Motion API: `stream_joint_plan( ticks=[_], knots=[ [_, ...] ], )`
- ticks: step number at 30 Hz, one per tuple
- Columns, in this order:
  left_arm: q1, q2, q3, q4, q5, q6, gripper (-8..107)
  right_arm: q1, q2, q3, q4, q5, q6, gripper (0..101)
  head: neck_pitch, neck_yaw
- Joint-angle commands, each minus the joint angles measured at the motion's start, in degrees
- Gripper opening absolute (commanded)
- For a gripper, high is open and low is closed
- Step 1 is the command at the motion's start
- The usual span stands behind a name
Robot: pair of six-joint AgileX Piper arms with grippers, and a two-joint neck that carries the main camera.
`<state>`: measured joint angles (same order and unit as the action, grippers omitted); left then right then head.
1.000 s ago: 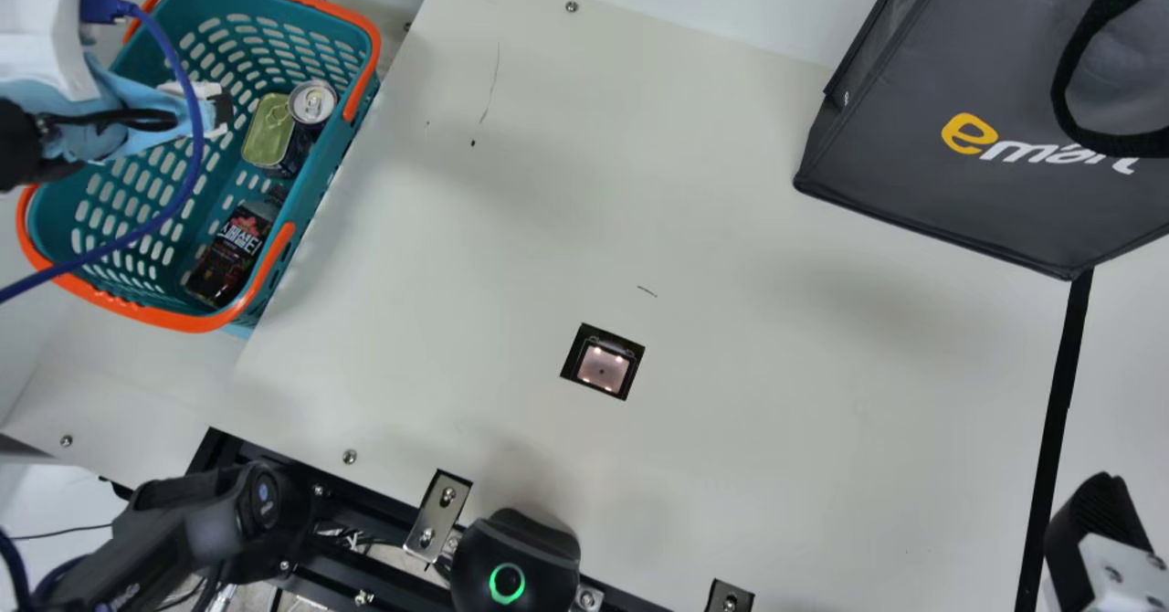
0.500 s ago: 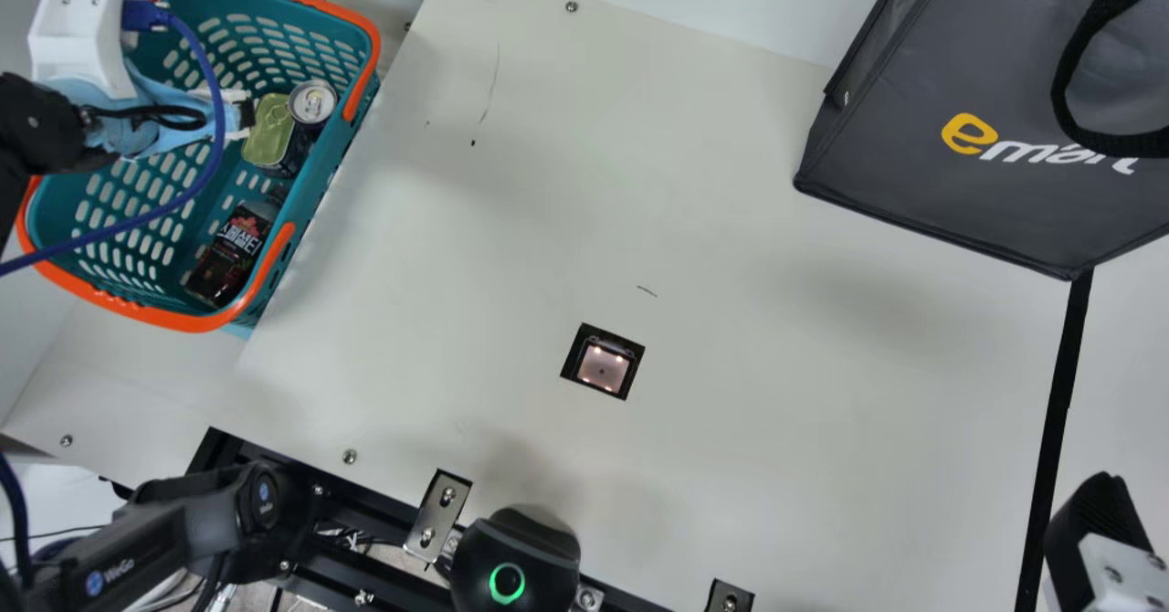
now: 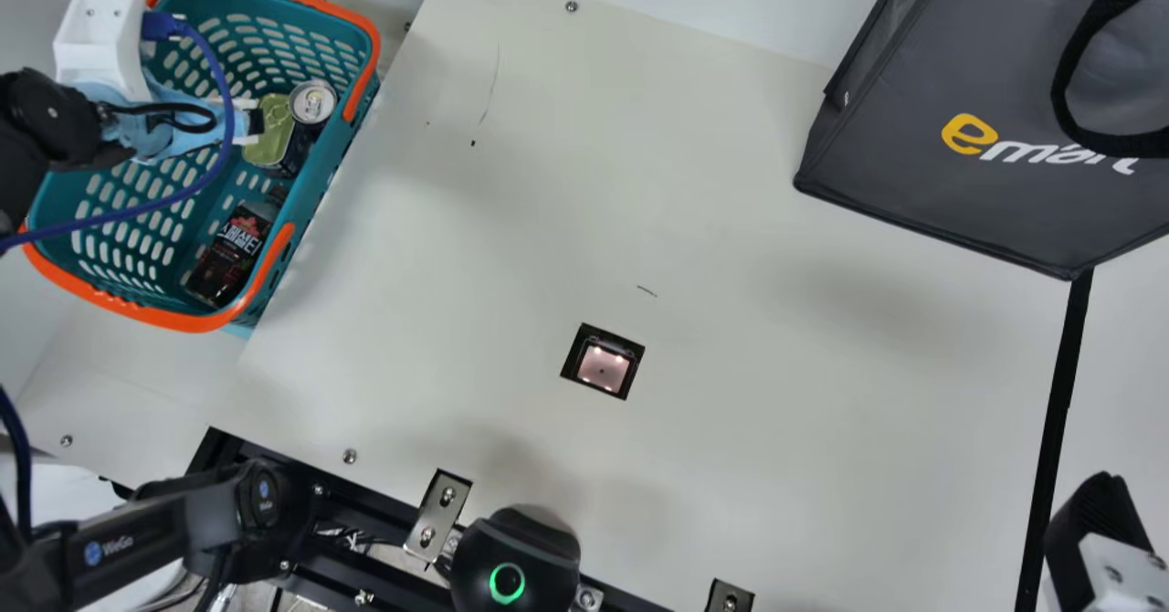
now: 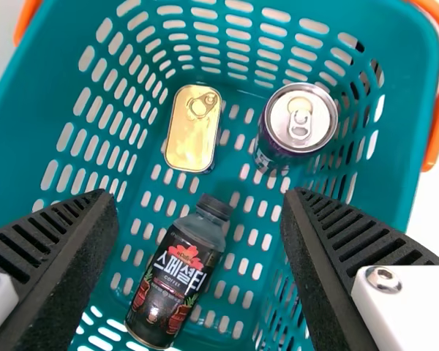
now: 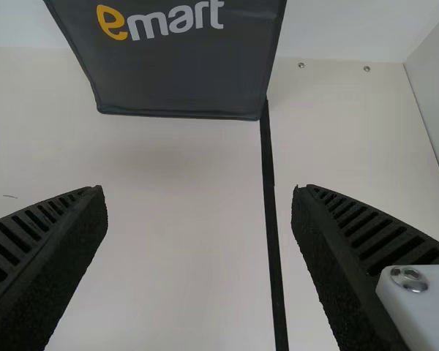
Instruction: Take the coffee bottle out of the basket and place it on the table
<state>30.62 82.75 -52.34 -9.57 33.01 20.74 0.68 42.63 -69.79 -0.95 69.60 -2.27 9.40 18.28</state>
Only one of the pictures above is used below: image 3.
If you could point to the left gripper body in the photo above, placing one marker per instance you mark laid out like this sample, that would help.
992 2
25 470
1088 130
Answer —
151 132

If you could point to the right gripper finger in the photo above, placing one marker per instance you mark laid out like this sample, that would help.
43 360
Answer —
1091 521

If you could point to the dark coffee bottle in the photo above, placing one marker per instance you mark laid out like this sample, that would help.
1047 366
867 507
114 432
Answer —
233 247

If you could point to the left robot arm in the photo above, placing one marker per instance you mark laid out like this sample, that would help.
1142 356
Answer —
46 128

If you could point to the teal shopping basket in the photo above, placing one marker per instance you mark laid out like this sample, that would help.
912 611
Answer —
315 169

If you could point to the black strip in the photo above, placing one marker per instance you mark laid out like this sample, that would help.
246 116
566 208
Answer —
1059 411

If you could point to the rectangular tin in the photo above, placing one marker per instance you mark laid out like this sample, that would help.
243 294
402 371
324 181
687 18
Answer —
272 132

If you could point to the can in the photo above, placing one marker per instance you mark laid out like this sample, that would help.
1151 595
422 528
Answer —
313 100

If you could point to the small square scanner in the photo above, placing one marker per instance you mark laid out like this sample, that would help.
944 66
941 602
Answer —
603 363

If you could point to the black device with green light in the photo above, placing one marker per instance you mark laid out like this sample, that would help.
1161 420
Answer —
511 548

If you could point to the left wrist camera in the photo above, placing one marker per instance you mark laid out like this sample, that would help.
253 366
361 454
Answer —
96 41

